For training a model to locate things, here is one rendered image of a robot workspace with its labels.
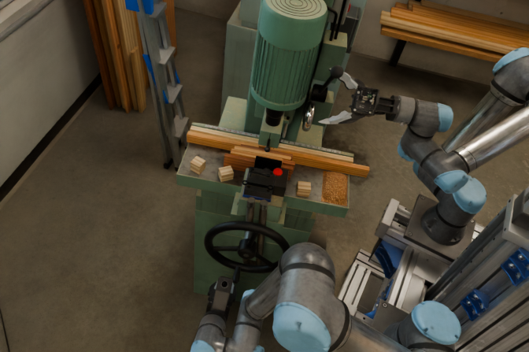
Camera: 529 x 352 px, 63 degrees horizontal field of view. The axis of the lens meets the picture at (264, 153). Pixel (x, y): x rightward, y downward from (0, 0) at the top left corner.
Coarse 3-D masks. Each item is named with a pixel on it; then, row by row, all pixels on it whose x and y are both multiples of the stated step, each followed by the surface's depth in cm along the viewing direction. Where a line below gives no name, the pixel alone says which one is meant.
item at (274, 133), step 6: (264, 114) 147; (264, 120) 144; (282, 120) 146; (264, 126) 143; (270, 126) 143; (276, 126) 143; (282, 126) 144; (264, 132) 141; (270, 132) 141; (276, 132) 141; (264, 138) 143; (270, 138) 143; (276, 138) 143; (264, 144) 145; (270, 144) 145; (276, 144) 145
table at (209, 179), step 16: (192, 144) 156; (208, 160) 152; (176, 176) 147; (192, 176) 146; (208, 176) 147; (240, 176) 149; (304, 176) 152; (320, 176) 153; (224, 192) 149; (288, 192) 147; (320, 192) 148; (304, 208) 149; (320, 208) 148; (336, 208) 146; (272, 224) 142
